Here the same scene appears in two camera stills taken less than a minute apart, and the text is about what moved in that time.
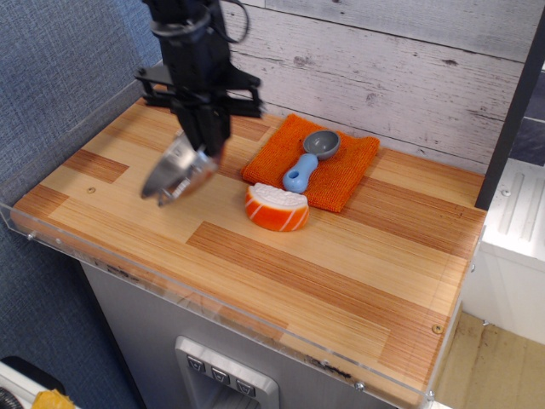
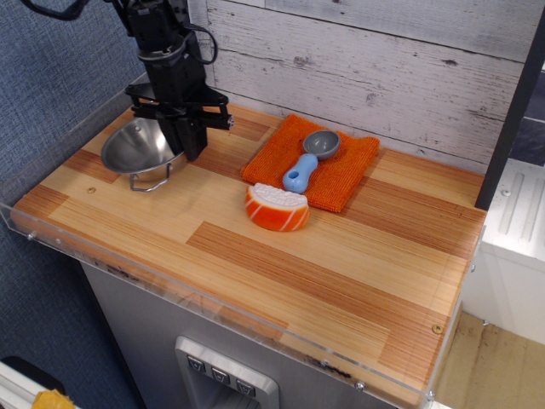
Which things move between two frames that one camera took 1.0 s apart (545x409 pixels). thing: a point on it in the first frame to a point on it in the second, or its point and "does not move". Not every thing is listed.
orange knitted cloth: (335, 178) does not move
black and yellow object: (22, 386) does not move
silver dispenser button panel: (212, 380) does not move
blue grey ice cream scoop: (320, 145) does not move
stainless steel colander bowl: (180, 168) to (140, 147)
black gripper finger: (195, 123) to (171, 129)
